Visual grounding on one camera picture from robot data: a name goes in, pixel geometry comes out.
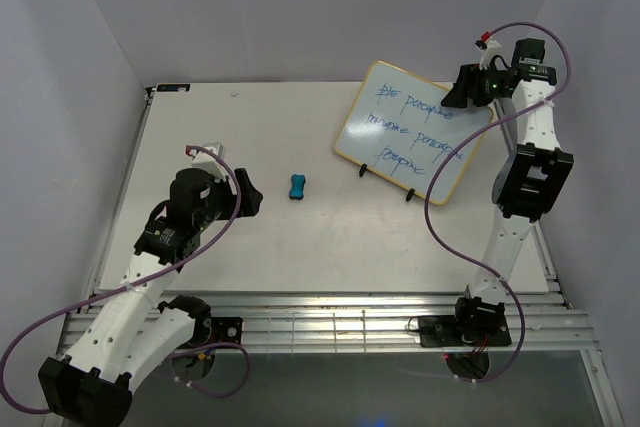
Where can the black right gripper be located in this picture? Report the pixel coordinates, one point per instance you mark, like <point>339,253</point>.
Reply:
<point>468,75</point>

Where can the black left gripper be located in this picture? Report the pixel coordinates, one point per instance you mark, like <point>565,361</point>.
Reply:
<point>251,197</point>

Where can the blue whiteboard eraser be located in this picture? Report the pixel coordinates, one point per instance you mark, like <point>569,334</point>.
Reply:
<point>296,191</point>

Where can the yellow framed whiteboard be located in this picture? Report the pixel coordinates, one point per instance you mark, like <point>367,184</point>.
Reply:
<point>398,129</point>

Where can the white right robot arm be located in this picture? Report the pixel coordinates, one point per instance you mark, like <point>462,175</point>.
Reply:
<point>527,185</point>

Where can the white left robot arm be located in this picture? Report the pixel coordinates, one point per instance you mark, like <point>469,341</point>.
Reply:
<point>93,383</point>

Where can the black left corner label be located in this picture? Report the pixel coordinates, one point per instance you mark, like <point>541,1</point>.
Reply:
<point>173,88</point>

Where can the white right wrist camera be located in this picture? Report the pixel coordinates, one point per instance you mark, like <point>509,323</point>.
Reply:
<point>489,48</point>

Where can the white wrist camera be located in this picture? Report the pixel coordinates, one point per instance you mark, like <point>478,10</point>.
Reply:
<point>489,48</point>
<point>205,163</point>

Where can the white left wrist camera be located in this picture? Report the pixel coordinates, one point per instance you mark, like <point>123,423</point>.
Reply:
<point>205,163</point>

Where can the black wire easel stand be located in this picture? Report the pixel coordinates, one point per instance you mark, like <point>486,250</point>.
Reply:
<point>365,171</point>

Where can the aluminium table frame rail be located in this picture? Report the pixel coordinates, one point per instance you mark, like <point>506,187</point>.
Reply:
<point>297,324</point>

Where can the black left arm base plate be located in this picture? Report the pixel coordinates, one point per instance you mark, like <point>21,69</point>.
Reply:
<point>224,330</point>

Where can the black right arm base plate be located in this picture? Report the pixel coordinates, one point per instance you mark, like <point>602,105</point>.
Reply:
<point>440,331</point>

